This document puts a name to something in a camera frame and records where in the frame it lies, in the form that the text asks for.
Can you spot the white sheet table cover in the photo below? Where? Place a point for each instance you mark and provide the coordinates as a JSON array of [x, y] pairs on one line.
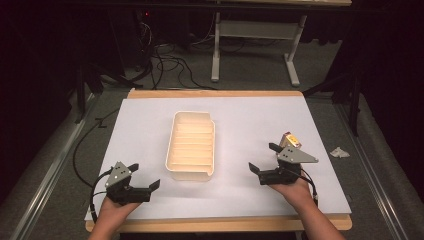
[[240, 126]]

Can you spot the wooden table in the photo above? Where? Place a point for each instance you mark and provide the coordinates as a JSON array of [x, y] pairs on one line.
[[216, 93]]

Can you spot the person's right hand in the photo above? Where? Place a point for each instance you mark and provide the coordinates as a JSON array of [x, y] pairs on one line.
[[295, 193]]

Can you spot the small yellow and white box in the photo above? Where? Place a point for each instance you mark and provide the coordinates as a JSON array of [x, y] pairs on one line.
[[290, 139]]

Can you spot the black metal stand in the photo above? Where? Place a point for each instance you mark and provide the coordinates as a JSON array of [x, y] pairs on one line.
[[83, 86], [353, 96]]

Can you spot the cream ridged plastic tray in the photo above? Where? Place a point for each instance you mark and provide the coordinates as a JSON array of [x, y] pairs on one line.
[[191, 146]]

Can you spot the person's left hand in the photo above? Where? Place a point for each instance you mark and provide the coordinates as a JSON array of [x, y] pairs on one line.
[[115, 210]]

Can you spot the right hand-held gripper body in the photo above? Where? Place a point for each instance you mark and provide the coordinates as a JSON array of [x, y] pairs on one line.
[[283, 175]]

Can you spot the grey metal floor rail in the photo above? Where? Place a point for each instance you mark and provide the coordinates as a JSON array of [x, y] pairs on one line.
[[370, 166], [43, 180]]

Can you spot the crumpled white paper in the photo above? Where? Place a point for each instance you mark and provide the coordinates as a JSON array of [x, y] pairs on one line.
[[339, 153]]

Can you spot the white metal desk frame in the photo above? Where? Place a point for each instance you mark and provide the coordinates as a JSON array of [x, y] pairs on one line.
[[256, 30]]

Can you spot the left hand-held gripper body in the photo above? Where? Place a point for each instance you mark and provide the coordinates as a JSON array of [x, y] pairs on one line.
[[128, 194]]

